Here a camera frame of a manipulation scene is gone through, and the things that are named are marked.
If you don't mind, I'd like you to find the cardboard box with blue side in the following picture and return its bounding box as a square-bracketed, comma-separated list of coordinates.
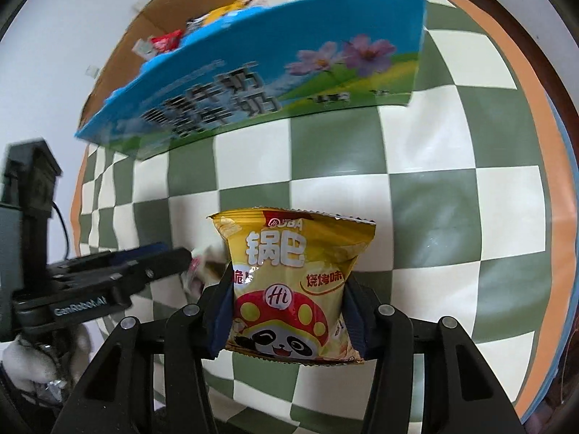
[75, 0, 428, 161]

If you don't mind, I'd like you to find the black cable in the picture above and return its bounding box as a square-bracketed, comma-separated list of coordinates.
[52, 199, 71, 258]

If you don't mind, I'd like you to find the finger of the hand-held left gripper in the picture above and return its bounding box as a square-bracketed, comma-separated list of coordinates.
[109, 243, 173, 267]
[115, 248, 193, 297]

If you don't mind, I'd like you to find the green white checkered mat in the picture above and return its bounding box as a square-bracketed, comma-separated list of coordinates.
[70, 0, 566, 434]

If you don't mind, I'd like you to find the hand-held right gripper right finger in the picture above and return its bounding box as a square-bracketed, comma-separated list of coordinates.
[344, 276, 528, 434]

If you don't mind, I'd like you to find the red white snack packet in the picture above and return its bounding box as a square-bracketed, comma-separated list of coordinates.
[151, 29, 186, 55]

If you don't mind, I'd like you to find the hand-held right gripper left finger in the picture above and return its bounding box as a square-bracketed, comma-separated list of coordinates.
[50, 269, 236, 434]

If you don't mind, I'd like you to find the yellow snack packet red label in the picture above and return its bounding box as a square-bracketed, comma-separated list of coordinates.
[207, 208, 377, 365]

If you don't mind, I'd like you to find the crinkled silver foil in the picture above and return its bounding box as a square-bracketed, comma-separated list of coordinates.
[36, 377, 68, 405]

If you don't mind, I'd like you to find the person's left forearm fuzzy sleeve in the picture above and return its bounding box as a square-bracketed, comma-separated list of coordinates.
[0, 325, 91, 399]

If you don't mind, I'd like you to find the small white pink snack packet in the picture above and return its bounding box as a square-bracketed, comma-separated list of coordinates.
[181, 246, 227, 301]

